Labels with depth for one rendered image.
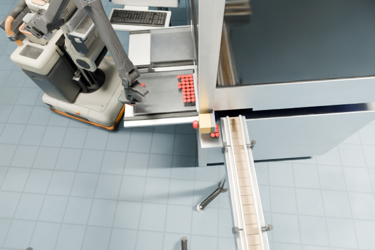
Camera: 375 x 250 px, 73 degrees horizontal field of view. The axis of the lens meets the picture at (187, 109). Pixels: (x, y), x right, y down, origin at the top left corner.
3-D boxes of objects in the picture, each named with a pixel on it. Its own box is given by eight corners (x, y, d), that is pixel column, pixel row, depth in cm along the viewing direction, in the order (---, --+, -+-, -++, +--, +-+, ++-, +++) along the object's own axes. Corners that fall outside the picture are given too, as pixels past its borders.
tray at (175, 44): (202, 29, 164) (203, 25, 161) (206, 61, 152) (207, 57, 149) (150, 33, 165) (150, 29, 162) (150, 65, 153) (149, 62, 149)
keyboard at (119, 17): (167, 13, 183) (167, 10, 181) (164, 27, 177) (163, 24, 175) (114, 10, 187) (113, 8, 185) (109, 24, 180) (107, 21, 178)
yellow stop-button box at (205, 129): (212, 119, 126) (213, 113, 119) (214, 133, 122) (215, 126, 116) (197, 120, 126) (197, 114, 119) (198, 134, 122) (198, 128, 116)
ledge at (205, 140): (225, 124, 135) (225, 122, 133) (228, 147, 129) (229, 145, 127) (199, 125, 135) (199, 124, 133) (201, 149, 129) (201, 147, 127)
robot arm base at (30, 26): (37, 11, 130) (23, 27, 125) (42, 5, 125) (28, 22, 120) (52, 23, 136) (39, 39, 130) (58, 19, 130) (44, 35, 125)
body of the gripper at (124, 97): (140, 104, 129) (140, 96, 123) (120, 102, 128) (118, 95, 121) (142, 92, 132) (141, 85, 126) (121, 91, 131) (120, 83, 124)
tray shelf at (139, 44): (202, 26, 169) (202, 24, 167) (214, 121, 136) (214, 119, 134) (130, 32, 169) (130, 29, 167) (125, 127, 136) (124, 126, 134)
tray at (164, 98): (192, 73, 149) (192, 69, 146) (196, 112, 137) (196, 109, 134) (135, 77, 149) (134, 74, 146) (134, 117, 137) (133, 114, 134)
